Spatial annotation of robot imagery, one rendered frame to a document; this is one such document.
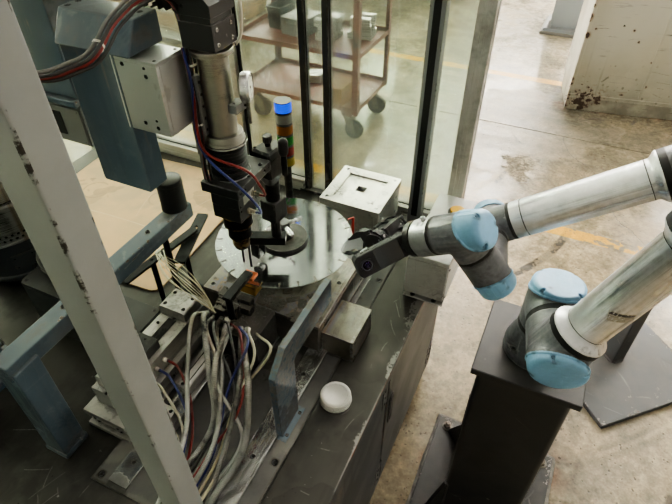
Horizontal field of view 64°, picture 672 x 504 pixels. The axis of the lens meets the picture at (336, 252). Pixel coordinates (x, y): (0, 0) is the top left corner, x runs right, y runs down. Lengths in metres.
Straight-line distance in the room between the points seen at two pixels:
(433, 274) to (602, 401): 1.13
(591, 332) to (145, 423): 0.79
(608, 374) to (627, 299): 1.38
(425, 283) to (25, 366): 0.89
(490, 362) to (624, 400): 1.08
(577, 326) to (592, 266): 1.78
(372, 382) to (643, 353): 1.51
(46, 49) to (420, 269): 0.92
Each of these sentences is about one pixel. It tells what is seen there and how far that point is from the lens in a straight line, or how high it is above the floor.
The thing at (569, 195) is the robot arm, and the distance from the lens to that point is 1.09.
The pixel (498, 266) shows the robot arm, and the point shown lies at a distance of 1.02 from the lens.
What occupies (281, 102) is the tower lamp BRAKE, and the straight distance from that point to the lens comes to 1.44.
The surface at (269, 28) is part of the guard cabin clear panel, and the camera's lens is 1.63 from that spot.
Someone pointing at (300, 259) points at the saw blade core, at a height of 0.95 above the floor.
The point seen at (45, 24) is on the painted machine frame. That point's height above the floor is 1.47.
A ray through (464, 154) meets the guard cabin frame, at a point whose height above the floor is 1.02.
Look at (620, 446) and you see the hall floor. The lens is 2.27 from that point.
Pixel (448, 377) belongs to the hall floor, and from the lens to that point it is 2.24.
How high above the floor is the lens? 1.80
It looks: 42 degrees down
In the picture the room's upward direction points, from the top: straight up
